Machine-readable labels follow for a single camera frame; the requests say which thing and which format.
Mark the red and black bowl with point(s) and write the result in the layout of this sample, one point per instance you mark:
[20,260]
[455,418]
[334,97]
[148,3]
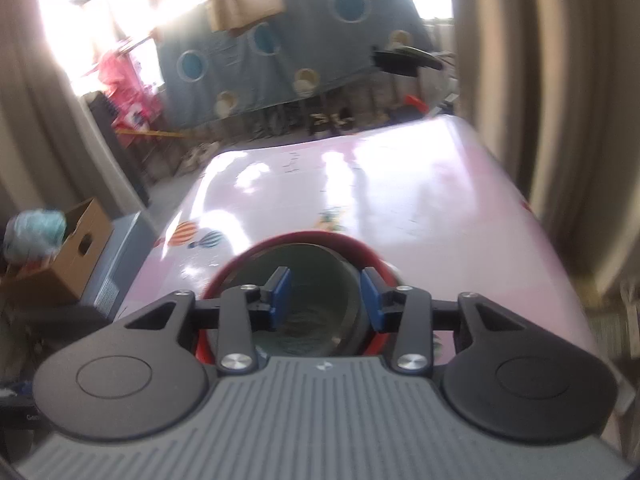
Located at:
[300,236]

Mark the small dark green bowl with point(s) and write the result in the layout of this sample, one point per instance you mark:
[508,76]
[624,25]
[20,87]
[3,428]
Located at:
[317,290]

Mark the blue blanket with circles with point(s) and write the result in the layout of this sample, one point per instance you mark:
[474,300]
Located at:
[300,50]

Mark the pale green plastic bag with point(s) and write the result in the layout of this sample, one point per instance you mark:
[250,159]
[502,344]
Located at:
[32,235]

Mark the beige curtain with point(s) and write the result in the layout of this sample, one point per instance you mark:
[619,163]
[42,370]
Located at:
[40,110]
[550,110]

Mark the red plastic object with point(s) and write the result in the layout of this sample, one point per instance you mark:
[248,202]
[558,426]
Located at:
[416,104]

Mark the black and white shoe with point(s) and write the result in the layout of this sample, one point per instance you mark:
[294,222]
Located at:
[342,120]

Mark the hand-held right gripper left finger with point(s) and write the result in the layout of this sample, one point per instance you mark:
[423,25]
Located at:
[281,300]

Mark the cardboard box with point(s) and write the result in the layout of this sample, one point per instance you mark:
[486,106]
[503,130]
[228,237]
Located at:
[75,260]

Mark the grey-green bowl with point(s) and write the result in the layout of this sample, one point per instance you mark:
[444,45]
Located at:
[357,345]

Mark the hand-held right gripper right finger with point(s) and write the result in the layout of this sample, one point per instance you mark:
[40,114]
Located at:
[372,305]

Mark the yellow stick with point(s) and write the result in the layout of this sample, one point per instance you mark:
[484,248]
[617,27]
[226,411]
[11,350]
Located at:
[150,134]

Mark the pink hanging clothes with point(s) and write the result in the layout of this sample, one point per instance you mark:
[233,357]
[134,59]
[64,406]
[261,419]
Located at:
[125,90]

